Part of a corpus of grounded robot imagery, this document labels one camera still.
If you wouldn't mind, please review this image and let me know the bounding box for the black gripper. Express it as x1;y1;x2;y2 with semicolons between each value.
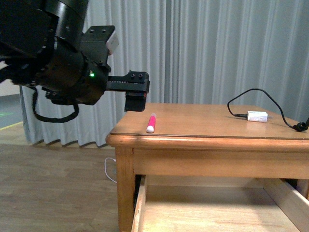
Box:
34;26;150;112

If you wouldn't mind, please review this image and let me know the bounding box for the pink marker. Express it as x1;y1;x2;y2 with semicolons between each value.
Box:
146;113;156;133

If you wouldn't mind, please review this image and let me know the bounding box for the wooden top drawer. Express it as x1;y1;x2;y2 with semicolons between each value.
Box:
132;175;309;232

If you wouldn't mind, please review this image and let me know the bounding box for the wooden nightstand cabinet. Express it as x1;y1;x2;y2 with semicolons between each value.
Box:
106;103;309;232

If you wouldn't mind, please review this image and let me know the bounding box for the grey curtain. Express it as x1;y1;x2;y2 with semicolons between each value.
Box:
19;0;309;148

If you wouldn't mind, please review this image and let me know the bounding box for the white charger adapter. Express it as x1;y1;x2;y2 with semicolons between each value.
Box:
247;111;273;123

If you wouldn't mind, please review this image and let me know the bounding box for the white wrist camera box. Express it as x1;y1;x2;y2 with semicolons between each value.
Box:
106;31;119;56

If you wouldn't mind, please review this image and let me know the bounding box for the white cable on floor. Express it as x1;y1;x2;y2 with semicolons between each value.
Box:
104;157;117;183

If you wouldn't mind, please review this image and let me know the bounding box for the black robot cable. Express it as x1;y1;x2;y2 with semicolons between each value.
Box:
32;87;80;123

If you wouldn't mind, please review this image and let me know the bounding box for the black charger cable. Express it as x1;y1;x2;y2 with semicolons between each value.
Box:
227;88;309;132

